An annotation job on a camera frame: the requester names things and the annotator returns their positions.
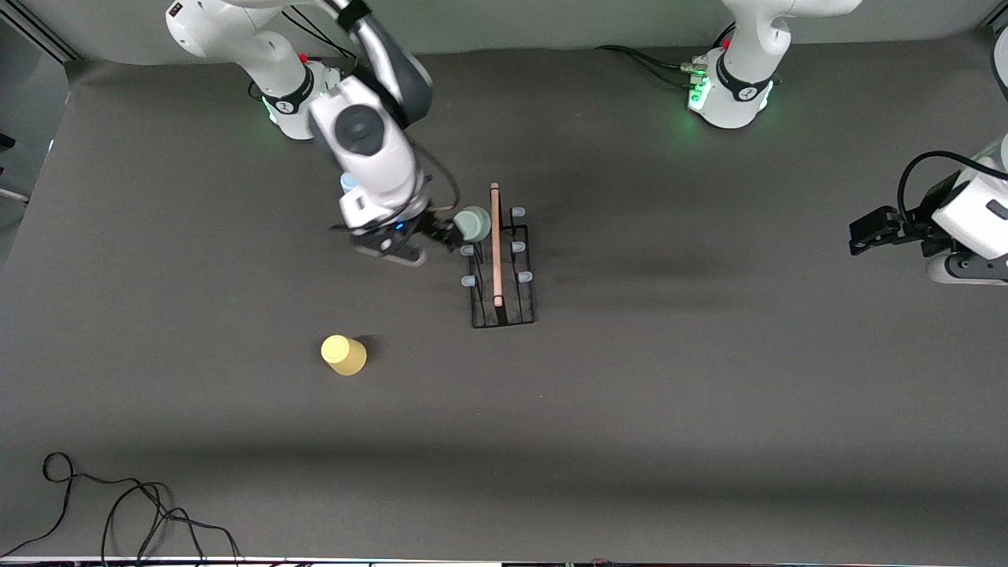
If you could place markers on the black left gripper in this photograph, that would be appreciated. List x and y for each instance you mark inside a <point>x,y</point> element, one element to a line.
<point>913,227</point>

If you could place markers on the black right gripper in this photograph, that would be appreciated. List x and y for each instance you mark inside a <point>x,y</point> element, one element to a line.
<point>429,227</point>

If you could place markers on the pale green plastic cup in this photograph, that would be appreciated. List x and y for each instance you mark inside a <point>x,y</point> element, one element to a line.
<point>473,224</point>

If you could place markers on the yellow plastic cup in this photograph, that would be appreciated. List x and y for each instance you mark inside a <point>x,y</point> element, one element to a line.
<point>344,356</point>

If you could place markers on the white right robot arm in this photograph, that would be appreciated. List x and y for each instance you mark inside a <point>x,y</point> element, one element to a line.
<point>370,157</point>

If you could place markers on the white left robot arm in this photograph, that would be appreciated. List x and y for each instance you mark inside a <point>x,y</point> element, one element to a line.
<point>740,87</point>

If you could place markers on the light blue plastic cup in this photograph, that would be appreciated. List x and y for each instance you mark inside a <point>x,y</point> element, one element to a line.
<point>347,183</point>

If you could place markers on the dark grey table mat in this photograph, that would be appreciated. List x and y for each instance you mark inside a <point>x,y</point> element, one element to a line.
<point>709,394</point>

